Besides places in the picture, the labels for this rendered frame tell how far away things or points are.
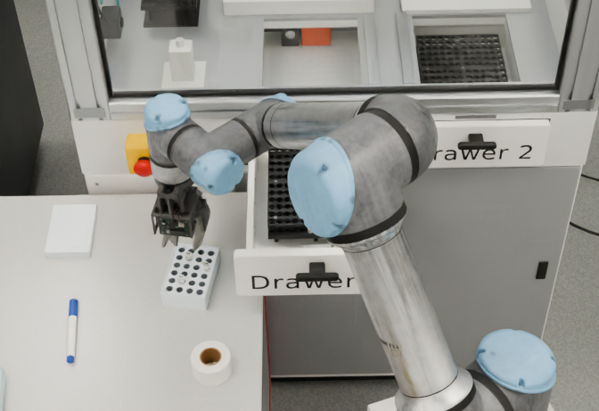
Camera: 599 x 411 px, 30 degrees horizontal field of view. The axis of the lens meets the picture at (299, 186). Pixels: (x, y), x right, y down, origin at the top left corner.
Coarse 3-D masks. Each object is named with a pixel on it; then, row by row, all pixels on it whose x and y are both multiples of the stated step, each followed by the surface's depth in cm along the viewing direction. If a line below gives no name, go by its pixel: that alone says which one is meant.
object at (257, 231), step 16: (256, 160) 222; (256, 176) 220; (256, 192) 218; (256, 208) 215; (256, 224) 212; (256, 240) 209; (272, 240) 209; (288, 240) 209; (304, 240) 209; (320, 240) 209
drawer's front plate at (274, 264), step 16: (240, 256) 194; (256, 256) 194; (272, 256) 194; (288, 256) 194; (304, 256) 194; (320, 256) 194; (336, 256) 194; (240, 272) 197; (256, 272) 197; (272, 272) 197; (288, 272) 197; (304, 272) 197; (336, 272) 197; (240, 288) 200; (272, 288) 200; (288, 288) 200; (304, 288) 200; (320, 288) 200; (336, 288) 201; (352, 288) 201
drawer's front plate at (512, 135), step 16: (448, 128) 216; (464, 128) 216; (480, 128) 217; (496, 128) 217; (512, 128) 217; (528, 128) 217; (544, 128) 217; (448, 144) 220; (496, 144) 220; (512, 144) 220; (528, 144) 220; (544, 144) 220; (432, 160) 223; (448, 160) 223; (464, 160) 223; (480, 160) 223; (496, 160) 223; (512, 160) 223; (528, 160) 223
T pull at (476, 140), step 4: (468, 136) 217; (472, 136) 217; (476, 136) 216; (480, 136) 216; (472, 140) 216; (476, 140) 216; (480, 140) 216; (460, 144) 215; (464, 144) 215; (468, 144) 215; (472, 144) 215; (476, 144) 215; (480, 144) 215; (484, 144) 215; (488, 144) 215; (492, 144) 215; (460, 148) 215; (464, 148) 215; (468, 148) 215; (472, 148) 215; (476, 148) 215; (480, 148) 215; (484, 148) 215; (488, 148) 215; (492, 148) 215
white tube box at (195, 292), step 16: (176, 256) 212; (192, 256) 212; (208, 256) 212; (176, 272) 210; (192, 272) 209; (208, 272) 209; (176, 288) 206; (192, 288) 206; (208, 288) 206; (176, 304) 207; (192, 304) 206
